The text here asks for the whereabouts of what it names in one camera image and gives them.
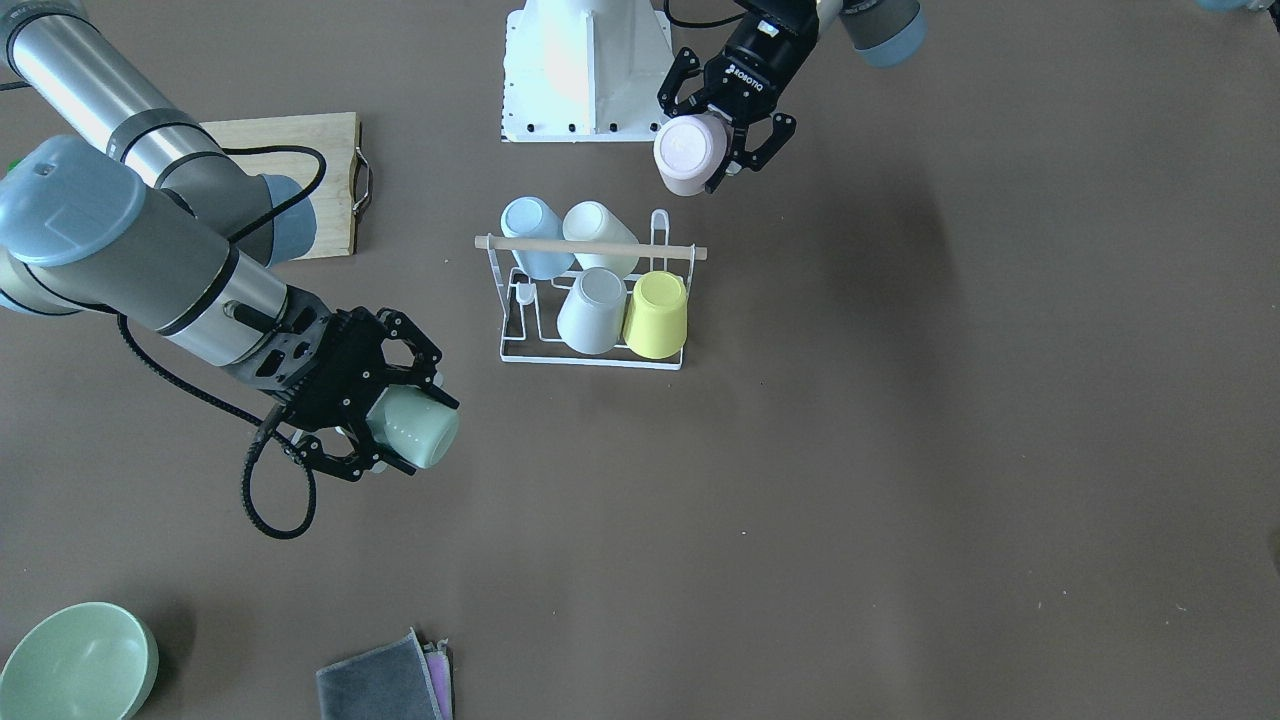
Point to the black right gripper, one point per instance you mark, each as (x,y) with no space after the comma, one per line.
(343,383)

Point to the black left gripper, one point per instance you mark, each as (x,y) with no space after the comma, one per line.
(752,66)

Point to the mint green cup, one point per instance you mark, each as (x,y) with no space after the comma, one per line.
(413,425)

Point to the pink cup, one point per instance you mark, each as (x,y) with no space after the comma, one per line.
(688,150)

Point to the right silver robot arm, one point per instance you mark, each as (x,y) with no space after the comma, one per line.
(142,213)

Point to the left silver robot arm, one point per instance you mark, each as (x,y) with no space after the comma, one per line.
(882,33)

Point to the white cup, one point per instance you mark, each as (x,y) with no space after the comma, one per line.
(590,221)

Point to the light blue cup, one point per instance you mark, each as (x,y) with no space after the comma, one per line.
(531,217)

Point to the yellow cup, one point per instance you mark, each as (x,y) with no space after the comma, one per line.
(656,323)

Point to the grey cup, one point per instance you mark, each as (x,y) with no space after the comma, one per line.
(591,318)

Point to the grey folded cloth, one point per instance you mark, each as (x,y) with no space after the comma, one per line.
(407,679)

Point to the mint green bowl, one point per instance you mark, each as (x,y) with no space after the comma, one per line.
(93,660)

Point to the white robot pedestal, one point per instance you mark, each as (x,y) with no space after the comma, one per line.
(584,72)

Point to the white wire cup holder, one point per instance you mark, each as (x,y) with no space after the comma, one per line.
(528,331)

